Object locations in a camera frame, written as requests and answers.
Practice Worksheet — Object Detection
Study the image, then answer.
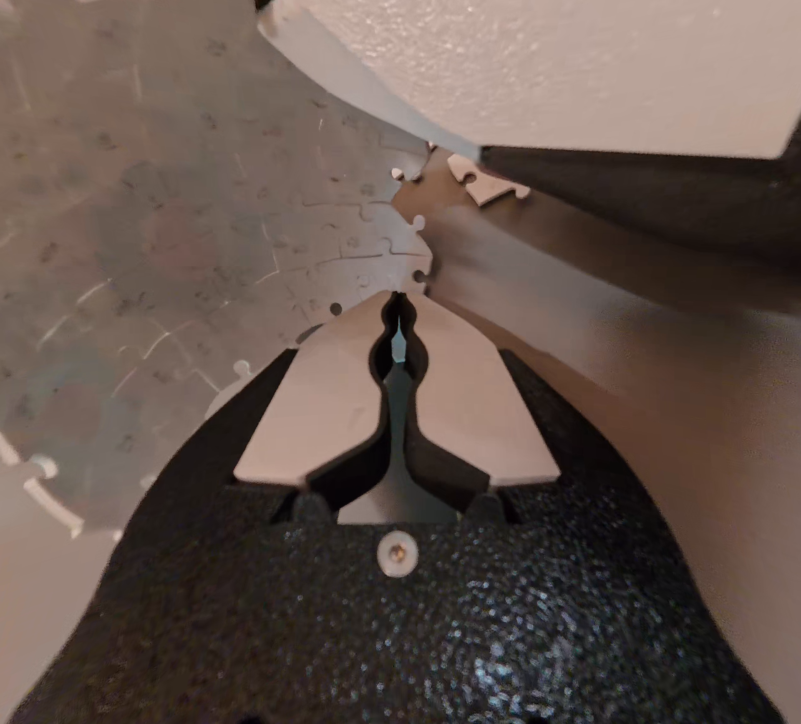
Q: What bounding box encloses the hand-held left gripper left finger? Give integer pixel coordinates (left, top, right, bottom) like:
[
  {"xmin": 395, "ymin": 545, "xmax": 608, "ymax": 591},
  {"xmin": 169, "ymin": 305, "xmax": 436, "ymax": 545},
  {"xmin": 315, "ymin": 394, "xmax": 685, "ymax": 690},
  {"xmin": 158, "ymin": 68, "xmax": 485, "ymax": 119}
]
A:
[{"xmin": 233, "ymin": 292, "xmax": 399, "ymax": 509}]

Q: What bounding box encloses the partly built puzzle ball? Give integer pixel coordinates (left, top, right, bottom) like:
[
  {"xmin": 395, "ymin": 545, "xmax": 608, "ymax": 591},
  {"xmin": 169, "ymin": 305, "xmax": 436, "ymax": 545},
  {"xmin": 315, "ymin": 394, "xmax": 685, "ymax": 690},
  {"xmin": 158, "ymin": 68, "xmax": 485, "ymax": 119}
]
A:
[{"xmin": 0, "ymin": 0, "xmax": 434, "ymax": 540}]

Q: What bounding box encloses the white puzzle piece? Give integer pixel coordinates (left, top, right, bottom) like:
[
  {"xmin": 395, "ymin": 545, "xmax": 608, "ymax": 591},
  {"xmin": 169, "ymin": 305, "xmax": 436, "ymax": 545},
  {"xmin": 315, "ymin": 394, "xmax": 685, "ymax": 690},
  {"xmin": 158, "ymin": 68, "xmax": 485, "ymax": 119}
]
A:
[{"xmin": 447, "ymin": 153, "xmax": 531, "ymax": 208}]

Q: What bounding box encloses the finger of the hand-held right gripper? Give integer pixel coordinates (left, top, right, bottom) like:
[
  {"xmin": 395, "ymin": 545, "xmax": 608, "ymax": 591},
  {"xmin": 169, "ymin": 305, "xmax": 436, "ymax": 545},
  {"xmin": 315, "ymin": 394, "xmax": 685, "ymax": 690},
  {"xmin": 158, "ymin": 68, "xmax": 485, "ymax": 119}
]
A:
[{"xmin": 258, "ymin": 0, "xmax": 801, "ymax": 160}]

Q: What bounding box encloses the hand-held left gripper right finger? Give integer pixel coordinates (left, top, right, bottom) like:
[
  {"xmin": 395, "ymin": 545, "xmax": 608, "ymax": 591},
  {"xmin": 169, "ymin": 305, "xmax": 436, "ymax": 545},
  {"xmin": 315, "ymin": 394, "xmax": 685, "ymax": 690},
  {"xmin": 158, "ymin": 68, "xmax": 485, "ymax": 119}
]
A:
[{"xmin": 403, "ymin": 293, "xmax": 561, "ymax": 512}]

